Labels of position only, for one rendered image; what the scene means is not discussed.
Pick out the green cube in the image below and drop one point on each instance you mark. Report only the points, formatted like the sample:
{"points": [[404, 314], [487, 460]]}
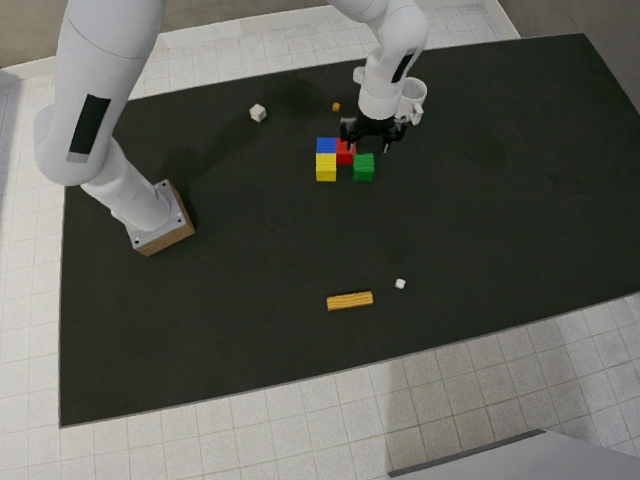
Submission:
{"points": [[362, 167]]}

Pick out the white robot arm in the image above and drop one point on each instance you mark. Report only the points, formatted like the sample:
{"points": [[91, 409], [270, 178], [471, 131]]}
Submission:
{"points": [[102, 50]]}

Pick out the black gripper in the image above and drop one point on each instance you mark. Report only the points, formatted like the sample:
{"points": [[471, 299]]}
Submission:
{"points": [[359, 130]]}

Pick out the blue cube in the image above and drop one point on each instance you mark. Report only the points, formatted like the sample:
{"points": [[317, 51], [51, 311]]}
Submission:
{"points": [[326, 146]]}

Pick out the white mug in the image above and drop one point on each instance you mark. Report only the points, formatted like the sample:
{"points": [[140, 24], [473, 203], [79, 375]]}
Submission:
{"points": [[413, 89]]}

